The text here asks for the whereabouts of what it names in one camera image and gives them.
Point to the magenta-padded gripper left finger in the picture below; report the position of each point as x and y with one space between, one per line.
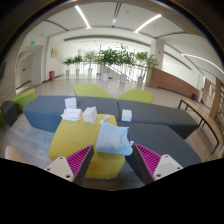
80 159

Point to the row of potted plants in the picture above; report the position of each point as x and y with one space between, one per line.
110 56

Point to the white tube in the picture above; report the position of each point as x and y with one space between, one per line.
105 119

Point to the yellow upholstered bench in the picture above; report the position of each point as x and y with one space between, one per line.
73 136

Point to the brown reception counter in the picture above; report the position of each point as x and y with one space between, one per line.
173 81

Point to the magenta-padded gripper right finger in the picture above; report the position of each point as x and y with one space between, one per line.
150 160

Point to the grey upholstered bench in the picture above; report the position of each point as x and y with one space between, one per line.
170 140
160 115

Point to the stack of white tissue packs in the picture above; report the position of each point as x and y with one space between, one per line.
70 102

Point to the small white cube box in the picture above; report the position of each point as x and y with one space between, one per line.
126 115

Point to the framed wall picture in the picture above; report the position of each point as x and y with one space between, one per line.
54 53

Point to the wooden bench with black legs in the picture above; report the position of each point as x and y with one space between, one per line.
200 111

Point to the ceiling strip lights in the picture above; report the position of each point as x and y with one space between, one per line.
81 15

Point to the long green upholstered bench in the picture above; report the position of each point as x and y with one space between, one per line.
25 98

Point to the wooden shelf unit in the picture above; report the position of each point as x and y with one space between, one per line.
218 106

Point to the clear plastic tissue pack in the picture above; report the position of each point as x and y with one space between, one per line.
71 115

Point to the light blue-grey towel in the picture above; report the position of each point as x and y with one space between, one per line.
113 138

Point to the red bin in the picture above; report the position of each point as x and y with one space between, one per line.
52 75

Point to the dark grey ottoman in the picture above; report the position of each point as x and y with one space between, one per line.
9 113

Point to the green exit sign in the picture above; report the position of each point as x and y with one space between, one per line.
33 42

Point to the dark wall board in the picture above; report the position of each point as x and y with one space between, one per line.
2 71

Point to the tall white box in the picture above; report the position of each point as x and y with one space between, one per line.
89 115

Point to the long blue-grey upholstered bench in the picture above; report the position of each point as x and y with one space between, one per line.
40 111

